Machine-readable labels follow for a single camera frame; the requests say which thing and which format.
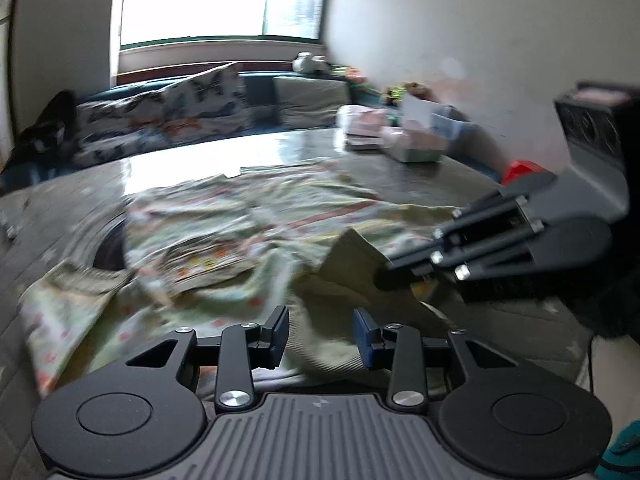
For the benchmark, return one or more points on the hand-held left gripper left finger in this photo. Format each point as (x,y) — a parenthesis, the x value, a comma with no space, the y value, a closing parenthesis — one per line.
(274,335)

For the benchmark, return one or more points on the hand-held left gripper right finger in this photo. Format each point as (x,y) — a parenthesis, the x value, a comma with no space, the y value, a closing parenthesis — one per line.
(365,340)

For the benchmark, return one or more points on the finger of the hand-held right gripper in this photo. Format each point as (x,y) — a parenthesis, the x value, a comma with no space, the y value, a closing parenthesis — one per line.
(480,220)
(480,257)

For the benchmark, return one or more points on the green patterned garment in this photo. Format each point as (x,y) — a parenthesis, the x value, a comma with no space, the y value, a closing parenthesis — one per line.
(225,220)

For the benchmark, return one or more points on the red plastic stool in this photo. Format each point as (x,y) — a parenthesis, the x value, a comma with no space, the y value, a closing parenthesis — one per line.
(522,170)

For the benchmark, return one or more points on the clear plastic storage box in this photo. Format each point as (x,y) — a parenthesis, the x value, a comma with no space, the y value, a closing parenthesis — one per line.
(455,127)

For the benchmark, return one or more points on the pastel wrapped tissue pack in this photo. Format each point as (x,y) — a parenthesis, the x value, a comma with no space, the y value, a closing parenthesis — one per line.
(415,145)

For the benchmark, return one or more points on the white paper sheet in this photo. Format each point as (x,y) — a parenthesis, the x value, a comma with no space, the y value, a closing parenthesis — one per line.
(417,110)

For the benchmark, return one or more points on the small brown plush toy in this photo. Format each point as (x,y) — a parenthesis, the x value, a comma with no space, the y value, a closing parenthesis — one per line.
(415,91)

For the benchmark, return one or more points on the pink wrapped tissue pack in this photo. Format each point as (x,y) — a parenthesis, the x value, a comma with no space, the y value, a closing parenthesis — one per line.
(362,122)

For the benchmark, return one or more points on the round black induction cooktop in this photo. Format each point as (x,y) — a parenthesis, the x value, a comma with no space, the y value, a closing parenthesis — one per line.
(110,250)

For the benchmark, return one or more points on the colourful small toy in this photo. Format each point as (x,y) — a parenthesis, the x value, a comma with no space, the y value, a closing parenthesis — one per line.
(356,76)

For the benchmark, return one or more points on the grey cushion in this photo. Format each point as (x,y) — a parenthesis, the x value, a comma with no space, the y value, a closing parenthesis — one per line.
(310,102)

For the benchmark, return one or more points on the black and white plush toy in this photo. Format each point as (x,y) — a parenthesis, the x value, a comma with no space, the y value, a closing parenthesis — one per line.
(307,62)

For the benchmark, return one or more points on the teal sofa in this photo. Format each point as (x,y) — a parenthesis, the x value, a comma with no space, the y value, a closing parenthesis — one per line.
(260,100)

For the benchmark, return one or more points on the square butterfly print pillow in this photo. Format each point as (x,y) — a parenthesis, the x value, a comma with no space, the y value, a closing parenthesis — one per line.
(205,105)

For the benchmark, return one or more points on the teal cloth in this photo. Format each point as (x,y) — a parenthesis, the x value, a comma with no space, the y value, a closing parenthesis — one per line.
(625,452)

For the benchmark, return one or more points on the long butterfly print pillow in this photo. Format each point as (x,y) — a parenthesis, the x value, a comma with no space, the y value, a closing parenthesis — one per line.
(120,125)

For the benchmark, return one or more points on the black clothing pile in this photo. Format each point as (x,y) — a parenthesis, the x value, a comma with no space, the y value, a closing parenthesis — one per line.
(40,135)

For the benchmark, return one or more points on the green framed window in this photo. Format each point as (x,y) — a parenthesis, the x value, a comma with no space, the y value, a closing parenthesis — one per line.
(215,0)

